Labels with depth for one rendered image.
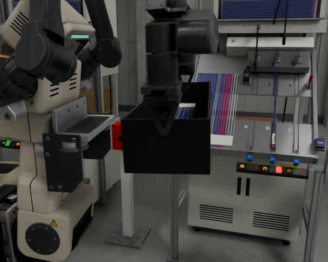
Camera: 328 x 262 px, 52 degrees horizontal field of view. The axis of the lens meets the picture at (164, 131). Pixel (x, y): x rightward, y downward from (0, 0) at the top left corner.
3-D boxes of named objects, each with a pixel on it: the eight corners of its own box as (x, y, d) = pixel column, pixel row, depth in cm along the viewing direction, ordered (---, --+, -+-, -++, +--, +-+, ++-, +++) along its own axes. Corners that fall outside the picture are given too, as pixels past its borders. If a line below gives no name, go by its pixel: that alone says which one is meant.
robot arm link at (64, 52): (29, 64, 76) (10, 56, 71) (61, 36, 73) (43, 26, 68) (44, 96, 73) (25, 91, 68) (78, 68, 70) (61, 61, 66)
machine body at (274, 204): (297, 250, 210) (307, 157, 193) (187, 233, 228) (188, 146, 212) (289, 203, 270) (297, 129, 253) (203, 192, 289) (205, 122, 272)
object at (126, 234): (139, 249, 211) (136, 129, 190) (104, 243, 217) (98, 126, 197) (151, 228, 233) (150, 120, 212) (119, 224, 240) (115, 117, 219)
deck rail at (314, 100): (316, 164, 166) (318, 158, 161) (311, 164, 167) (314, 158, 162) (313, 57, 201) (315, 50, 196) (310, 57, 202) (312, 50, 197)
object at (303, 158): (311, 164, 167) (314, 157, 161) (182, 152, 184) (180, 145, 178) (311, 161, 167) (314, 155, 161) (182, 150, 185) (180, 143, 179)
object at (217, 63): (311, 102, 185) (312, 96, 181) (193, 96, 203) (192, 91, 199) (310, 57, 202) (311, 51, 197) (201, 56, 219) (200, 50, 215)
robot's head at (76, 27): (-9, 34, 83) (24, -16, 78) (34, 35, 103) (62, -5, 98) (35, 74, 84) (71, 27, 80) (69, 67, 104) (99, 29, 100)
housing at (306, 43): (310, 64, 201) (314, 47, 189) (226, 62, 214) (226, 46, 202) (309, 54, 204) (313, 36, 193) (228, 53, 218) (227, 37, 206)
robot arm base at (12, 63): (4, 68, 79) (-30, 74, 68) (28, 48, 77) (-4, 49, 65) (28, 98, 80) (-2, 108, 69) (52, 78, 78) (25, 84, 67)
